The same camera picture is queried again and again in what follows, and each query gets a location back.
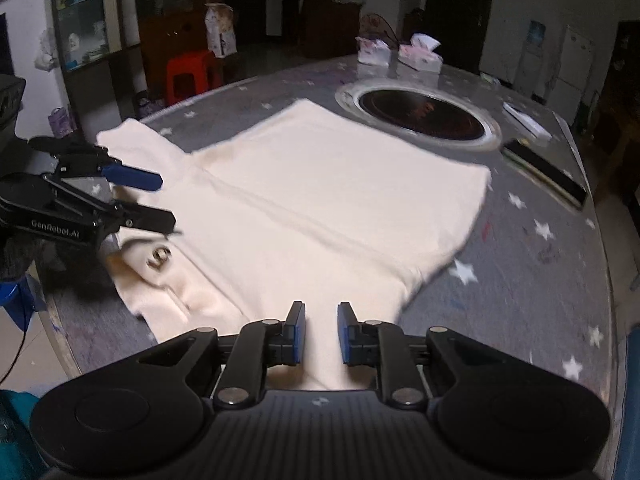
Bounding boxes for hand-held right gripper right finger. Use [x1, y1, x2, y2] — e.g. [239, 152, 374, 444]
[336, 301, 541, 409]

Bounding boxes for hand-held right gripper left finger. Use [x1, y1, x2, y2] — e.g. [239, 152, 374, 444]
[100, 301, 307, 411]

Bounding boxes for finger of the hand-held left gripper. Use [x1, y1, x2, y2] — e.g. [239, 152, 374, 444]
[45, 175, 177, 236]
[30, 137, 164, 192]

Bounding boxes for cream sweatshirt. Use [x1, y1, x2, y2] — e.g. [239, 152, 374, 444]
[95, 99, 493, 392]

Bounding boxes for floral patterned bag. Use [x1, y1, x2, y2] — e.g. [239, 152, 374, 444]
[136, 91, 167, 120]

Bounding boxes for blue plastic stool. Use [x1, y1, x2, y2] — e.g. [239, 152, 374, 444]
[0, 280, 48, 332]

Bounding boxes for purple shopping bag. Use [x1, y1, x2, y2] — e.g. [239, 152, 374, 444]
[47, 107, 77, 139]

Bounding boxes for red plastic stool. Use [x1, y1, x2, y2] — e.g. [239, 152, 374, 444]
[165, 50, 224, 106]

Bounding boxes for printed paper bag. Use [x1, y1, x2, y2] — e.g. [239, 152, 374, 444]
[205, 3, 237, 57]

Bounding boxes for grey star-print table cover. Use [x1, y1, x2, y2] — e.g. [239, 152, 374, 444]
[47, 52, 618, 411]

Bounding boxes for teal cushion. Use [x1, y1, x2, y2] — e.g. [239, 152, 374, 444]
[0, 389, 48, 480]

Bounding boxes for round built-in induction cooktop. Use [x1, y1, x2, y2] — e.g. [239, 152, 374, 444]
[335, 80, 502, 148]

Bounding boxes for black smartphone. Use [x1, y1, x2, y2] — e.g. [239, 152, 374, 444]
[500, 139, 588, 211]

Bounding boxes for wooden open shelf cabinet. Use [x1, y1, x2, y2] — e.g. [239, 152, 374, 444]
[300, 0, 366, 59]

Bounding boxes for white tissue box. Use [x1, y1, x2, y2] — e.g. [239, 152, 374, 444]
[397, 33, 443, 73]
[356, 37, 392, 67]

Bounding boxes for white remote control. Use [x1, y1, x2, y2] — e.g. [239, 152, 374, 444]
[502, 101, 553, 142]

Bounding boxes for pink mesh food cover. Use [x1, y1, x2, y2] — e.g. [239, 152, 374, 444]
[360, 12, 401, 43]

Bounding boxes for water dispenser with blue bottle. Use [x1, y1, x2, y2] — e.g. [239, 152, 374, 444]
[517, 20, 547, 99]

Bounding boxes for dark entrance door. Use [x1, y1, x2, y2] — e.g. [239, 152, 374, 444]
[425, 0, 497, 68]

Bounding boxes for white refrigerator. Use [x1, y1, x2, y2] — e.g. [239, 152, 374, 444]
[555, 24, 597, 111]

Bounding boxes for black cable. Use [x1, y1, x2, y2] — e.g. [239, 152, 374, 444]
[0, 326, 32, 385]

